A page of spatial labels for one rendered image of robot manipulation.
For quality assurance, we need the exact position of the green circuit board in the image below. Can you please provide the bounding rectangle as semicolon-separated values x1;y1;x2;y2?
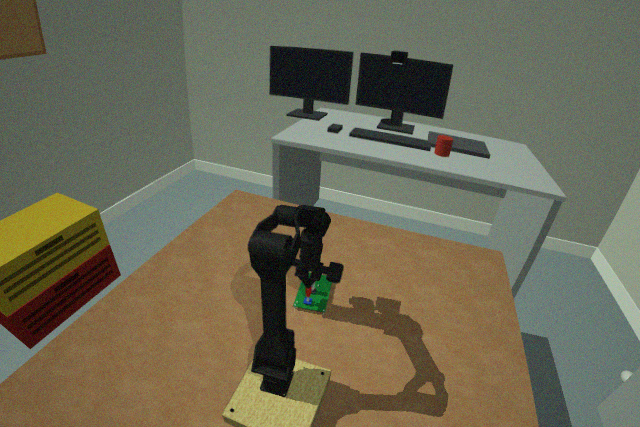
293;275;332;315

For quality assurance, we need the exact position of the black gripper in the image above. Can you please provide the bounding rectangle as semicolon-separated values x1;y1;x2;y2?
292;247;344;289

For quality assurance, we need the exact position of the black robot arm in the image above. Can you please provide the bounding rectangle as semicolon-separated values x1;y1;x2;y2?
248;205;331;397

